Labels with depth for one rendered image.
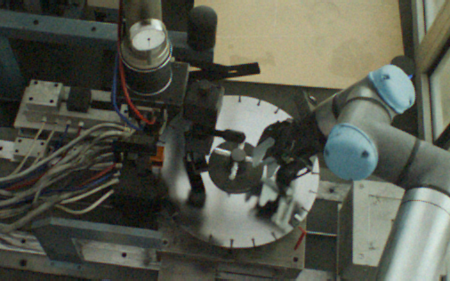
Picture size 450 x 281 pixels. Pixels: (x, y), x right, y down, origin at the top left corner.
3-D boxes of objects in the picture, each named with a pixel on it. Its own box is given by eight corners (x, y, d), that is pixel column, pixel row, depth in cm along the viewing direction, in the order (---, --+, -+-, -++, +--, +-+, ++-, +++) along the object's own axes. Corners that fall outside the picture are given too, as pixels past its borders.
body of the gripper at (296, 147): (259, 158, 109) (306, 132, 100) (271, 124, 114) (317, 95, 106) (291, 183, 111) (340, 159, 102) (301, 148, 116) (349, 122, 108)
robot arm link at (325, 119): (336, 84, 103) (370, 113, 105) (317, 95, 106) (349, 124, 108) (327, 115, 98) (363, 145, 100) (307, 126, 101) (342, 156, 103)
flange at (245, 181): (250, 134, 127) (251, 128, 124) (273, 181, 122) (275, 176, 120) (199, 152, 124) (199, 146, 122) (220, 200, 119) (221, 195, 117)
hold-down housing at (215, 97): (218, 138, 112) (226, 76, 94) (211, 160, 110) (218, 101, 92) (189, 130, 113) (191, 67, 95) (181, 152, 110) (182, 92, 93)
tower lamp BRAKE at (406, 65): (409, 66, 115) (414, 57, 112) (410, 86, 112) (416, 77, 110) (385, 63, 115) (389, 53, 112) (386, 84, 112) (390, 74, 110)
